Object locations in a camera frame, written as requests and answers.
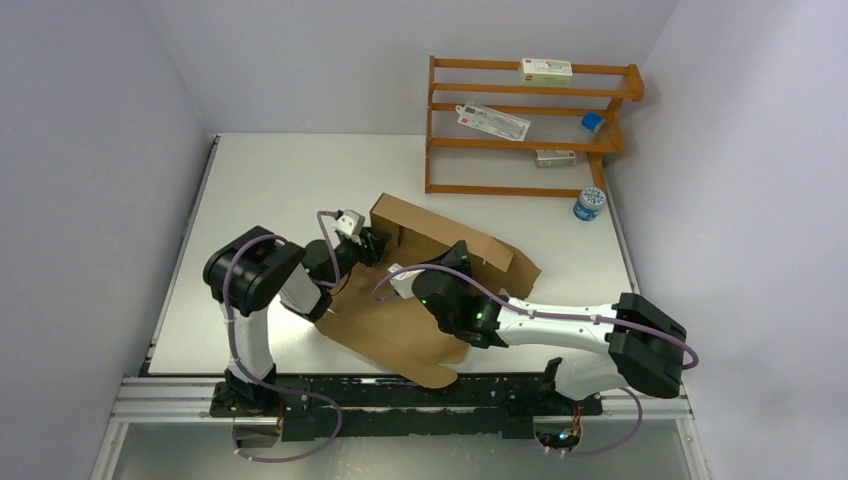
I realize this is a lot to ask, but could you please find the flat white packet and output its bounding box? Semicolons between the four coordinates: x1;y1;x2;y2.
455;102;531;142

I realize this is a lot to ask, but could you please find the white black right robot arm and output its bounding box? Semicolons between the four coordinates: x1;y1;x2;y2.
409;241;687;414

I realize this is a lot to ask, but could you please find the green white box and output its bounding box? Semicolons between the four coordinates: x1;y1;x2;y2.
518;58;574;87

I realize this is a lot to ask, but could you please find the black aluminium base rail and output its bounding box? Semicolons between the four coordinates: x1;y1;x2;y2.
111;373;692;442

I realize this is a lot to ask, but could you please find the small blue block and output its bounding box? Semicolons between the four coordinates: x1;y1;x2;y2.
581;112;606;133

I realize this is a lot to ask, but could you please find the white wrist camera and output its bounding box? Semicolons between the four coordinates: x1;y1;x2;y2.
332;209;366;239
388;263;420;299

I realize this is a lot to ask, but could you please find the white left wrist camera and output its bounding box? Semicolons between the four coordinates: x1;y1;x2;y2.
332;209;366;239

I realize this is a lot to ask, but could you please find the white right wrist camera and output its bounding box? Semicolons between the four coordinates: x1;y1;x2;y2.
388;263;420;299

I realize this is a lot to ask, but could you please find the orange wooden shelf rack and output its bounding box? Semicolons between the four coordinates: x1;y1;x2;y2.
424;56;646;198

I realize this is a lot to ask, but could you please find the blue white round jar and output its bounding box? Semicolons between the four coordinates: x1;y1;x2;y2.
572;186;607;221

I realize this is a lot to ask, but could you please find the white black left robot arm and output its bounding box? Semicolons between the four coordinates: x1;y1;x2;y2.
202;226;391;416

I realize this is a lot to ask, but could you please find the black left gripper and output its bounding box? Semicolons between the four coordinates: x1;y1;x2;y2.
323;226;392;291

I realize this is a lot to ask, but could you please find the small grey-white box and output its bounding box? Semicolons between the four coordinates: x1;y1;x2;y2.
534;150;579;168

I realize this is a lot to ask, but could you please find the brown cardboard box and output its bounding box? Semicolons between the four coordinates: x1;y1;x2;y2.
316;193;541;389

